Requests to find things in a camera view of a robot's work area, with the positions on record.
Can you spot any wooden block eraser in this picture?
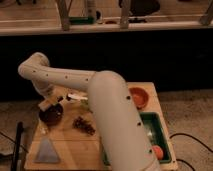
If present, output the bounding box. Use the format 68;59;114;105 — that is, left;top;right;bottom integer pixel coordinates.
38;96;63;111

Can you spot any dark purple bowl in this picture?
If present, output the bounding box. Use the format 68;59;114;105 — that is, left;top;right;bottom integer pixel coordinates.
39;104;63;126

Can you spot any orange ball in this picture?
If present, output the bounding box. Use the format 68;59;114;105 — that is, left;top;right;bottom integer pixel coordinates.
152;145;164;160

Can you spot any black pole stand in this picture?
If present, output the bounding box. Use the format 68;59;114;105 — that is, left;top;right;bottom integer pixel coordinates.
10;122;24;171

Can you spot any grey triangular cloth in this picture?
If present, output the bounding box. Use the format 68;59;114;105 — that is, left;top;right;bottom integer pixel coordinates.
35;137;60;164

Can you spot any brown grape bunch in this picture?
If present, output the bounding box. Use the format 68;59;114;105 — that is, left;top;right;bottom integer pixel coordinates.
73;117;96;135

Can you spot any orange bowl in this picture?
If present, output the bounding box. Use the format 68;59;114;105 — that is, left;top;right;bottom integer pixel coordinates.
129;87;149;109

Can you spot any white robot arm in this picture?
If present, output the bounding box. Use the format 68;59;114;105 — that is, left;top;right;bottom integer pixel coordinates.
18;52;162;171

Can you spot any green plastic tray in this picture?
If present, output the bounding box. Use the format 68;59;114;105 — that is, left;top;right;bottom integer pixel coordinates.
99;112;171;169

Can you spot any black floor cable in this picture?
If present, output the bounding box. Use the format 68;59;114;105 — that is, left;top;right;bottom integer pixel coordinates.
169;132;213;171

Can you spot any small green block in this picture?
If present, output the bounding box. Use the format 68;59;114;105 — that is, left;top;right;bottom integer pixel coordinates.
81;100;90;110

